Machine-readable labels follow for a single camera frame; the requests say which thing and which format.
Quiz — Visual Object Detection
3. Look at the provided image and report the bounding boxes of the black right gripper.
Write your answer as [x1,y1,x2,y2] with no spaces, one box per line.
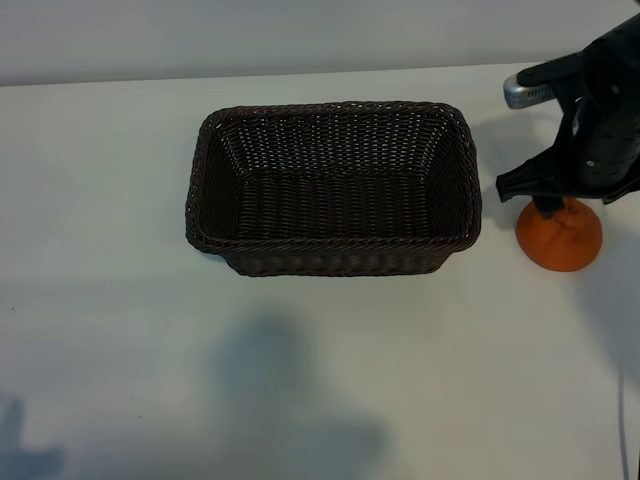
[496,59,640,220]

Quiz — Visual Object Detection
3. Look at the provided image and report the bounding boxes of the orange fruit with nub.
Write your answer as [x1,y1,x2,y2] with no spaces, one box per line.
[515,197,604,274]

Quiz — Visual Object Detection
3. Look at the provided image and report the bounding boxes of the dark brown wicker basket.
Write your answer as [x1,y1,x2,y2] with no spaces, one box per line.
[184,99,484,278]

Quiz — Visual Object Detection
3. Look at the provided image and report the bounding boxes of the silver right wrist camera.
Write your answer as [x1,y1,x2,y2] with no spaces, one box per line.
[502,74,557,110]

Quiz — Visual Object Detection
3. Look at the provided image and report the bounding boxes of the black right camera mount bracket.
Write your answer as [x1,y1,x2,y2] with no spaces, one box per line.
[517,48,590,87]

